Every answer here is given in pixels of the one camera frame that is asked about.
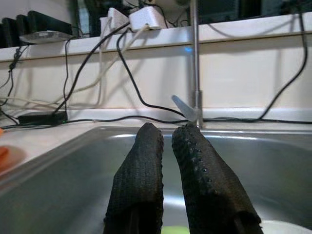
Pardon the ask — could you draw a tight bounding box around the steel faucet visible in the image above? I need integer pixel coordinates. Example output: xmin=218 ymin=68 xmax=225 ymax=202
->
xmin=171 ymin=0 xmax=204 ymax=130

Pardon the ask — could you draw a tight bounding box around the black knotted cable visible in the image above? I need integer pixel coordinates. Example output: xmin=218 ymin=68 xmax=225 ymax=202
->
xmin=0 ymin=45 xmax=30 ymax=108

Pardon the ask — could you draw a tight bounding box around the stainless steel sink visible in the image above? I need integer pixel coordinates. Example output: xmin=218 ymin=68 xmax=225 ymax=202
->
xmin=0 ymin=125 xmax=312 ymax=234

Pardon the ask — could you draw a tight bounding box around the black rack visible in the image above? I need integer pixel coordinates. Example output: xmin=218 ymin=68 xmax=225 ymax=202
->
xmin=0 ymin=11 xmax=73 ymax=48

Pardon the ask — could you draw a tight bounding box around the thin black cable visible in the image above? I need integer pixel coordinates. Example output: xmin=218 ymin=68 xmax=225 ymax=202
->
xmin=63 ymin=40 xmax=70 ymax=112
xmin=65 ymin=115 xmax=312 ymax=124

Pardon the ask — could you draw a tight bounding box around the silver flat object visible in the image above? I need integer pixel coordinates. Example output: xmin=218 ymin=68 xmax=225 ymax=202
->
xmin=19 ymin=30 xmax=75 ymax=44

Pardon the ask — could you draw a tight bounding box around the thick black cable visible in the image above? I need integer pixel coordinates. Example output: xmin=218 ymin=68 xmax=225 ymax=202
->
xmin=116 ymin=24 xmax=189 ymax=120

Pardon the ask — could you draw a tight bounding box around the white cable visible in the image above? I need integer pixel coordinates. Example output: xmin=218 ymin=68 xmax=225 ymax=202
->
xmin=0 ymin=23 xmax=150 ymax=108

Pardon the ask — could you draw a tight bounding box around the large white power adapter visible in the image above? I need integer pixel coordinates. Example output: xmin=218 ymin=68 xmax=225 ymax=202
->
xmin=128 ymin=6 xmax=164 ymax=32

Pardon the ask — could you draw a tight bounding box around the green plate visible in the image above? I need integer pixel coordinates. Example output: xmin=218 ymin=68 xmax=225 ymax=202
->
xmin=162 ymin=225 xmax=190 ymax=234

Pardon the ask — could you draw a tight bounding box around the orange plastic plate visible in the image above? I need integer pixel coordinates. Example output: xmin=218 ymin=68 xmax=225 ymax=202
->
xmin=0 ymin=145 xmax=11 ymax=171

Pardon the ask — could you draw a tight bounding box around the small white power adapter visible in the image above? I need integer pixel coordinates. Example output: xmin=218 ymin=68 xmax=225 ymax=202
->
xmin=106 ymin=7 xmax=130 ymax=26

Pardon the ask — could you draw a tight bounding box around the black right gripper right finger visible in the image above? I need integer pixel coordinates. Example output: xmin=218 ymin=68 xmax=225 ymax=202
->
xmin=172 ymin=123 xmax=262 ymax=234

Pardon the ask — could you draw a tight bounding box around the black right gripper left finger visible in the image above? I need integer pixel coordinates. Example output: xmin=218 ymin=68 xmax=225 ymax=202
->
xmin=103 ymin=122 xmax=164 ymax=234

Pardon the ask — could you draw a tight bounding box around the black power adapter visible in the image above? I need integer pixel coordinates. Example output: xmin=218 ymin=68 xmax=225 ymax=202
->
xmin=18 ymin=111 xmax=68 ymax=126

